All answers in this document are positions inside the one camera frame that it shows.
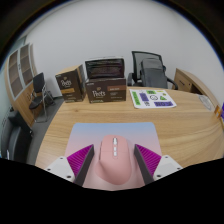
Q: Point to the black mesh office chair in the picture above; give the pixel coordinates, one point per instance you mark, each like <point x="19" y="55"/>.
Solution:
<point x="136" y="63"/>

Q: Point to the pink and blue mouse pad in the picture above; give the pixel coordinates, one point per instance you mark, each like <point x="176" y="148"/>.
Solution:
<point x="113" y="129"/>

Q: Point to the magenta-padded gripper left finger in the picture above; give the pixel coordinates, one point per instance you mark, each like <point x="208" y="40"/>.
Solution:
<point x="60" y="166"/>

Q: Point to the pink computer mouse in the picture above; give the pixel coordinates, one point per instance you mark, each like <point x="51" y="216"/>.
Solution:
<point x="114" y="161"/>

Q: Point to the black sofa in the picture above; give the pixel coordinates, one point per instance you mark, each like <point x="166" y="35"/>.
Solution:
<point x="13" y="136"/>

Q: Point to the wooden side desk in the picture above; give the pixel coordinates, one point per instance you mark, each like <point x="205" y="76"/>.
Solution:
<point x="186" y="81"/>

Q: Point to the small black chair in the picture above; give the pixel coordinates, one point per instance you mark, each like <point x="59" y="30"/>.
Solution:
<point x="39" y="95"/>

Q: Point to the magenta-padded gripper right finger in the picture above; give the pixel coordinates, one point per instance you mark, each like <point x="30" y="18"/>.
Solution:
<point x="166" y="165"/>

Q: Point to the wooden shelf unit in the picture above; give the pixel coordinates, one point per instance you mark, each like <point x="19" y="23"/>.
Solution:
<point x="18" y="80"/>

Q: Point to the tall brown cardboard box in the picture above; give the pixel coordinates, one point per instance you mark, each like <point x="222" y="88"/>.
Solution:
<point x="69" y="85"/>

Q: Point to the white sticker sheet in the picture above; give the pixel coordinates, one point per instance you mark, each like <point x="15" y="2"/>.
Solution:
<point x="152" y="98"/>

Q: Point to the grey backpack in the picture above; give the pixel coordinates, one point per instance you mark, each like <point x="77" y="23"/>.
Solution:
<point x="153" y="73"/>

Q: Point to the black box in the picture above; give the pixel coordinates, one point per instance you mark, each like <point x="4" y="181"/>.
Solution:
<point x="105" y="68"/>

